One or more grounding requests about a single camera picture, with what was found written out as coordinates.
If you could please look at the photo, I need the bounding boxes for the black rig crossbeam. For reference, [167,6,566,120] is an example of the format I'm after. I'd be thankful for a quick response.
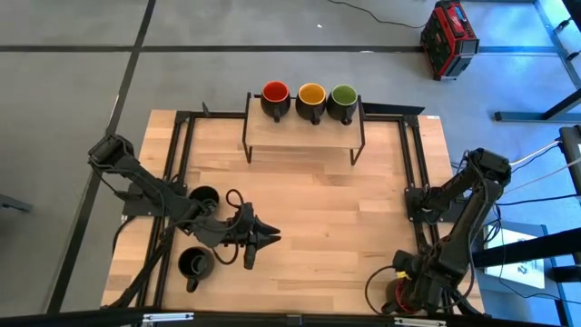
[0,308,581,327]

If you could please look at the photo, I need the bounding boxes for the glossy black mug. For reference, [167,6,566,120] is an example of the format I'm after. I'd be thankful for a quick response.
[177,246,216,294]

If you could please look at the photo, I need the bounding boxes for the black mug green interior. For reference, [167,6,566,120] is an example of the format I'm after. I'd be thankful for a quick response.
[326,84,359,126]

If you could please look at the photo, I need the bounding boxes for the red black tool case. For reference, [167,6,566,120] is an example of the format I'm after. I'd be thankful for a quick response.
[419,0,481,82]

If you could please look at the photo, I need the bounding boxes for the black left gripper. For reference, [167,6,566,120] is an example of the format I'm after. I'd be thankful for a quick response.
[225,202,282,272]

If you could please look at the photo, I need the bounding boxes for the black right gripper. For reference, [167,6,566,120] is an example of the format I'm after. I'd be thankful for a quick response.
[390,248,448,315]

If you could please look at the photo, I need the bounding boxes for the grey furniture leg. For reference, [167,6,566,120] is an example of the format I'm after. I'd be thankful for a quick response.
[0,193,34,213]

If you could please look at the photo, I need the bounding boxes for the white cable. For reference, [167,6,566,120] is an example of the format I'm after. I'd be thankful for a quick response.
[507,140,564,167]

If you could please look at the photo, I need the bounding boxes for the black metal table frame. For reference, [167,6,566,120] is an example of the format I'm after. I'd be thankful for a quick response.
[102,102,485,319]

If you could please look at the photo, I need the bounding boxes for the silver metal bracket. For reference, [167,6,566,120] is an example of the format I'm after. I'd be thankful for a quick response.
[142,312,195,324]
[393,317,448,327]

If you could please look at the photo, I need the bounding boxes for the wooden shelf black metal legs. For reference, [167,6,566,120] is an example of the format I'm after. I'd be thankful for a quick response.
[241,92,367,167]

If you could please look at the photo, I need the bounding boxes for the black table beam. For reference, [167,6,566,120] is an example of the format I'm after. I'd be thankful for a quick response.
[471,225,581,270]

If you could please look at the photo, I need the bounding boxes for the black equipment stand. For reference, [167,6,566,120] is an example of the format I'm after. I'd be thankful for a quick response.
[558,124,581,196]

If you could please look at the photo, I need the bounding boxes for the white box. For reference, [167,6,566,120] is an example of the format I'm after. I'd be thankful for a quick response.
[482,222,547,291]

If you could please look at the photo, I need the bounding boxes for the black mug red interior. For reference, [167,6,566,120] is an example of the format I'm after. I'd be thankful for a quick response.
[260,80,292,124]

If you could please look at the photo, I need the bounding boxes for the red wire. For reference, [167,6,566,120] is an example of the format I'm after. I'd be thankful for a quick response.
[393,277,412,315]

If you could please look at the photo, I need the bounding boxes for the grey metal stand frame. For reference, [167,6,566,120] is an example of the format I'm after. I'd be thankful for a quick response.
[493,0,581,124]

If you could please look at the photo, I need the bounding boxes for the black cable loop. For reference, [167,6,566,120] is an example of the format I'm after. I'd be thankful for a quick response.
[364,265,397,315]
[224,188,247,217]

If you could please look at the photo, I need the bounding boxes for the black mug yellow interior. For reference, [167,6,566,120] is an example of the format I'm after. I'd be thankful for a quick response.
[295,83,328,126]

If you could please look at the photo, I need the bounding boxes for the black floor cable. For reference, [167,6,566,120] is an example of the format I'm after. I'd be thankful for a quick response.
[326,0,430,30]

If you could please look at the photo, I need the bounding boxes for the large black bowl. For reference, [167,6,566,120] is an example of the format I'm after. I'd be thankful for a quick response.
[187,184,221,215]

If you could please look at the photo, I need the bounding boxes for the black flat wedge plate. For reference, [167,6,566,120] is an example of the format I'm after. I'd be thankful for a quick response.
[361,102,427,117]

